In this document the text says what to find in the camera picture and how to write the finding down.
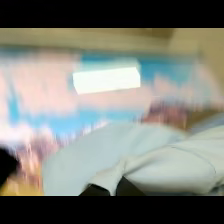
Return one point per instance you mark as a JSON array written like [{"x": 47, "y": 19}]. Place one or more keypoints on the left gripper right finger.
[{"x": 128, "y": 188}]

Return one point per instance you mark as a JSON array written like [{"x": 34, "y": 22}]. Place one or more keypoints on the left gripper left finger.
[{"x": 95, "y": 191}]

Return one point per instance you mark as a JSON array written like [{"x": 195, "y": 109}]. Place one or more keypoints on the light blue shirt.
[{"x": 156, "y": 156}]

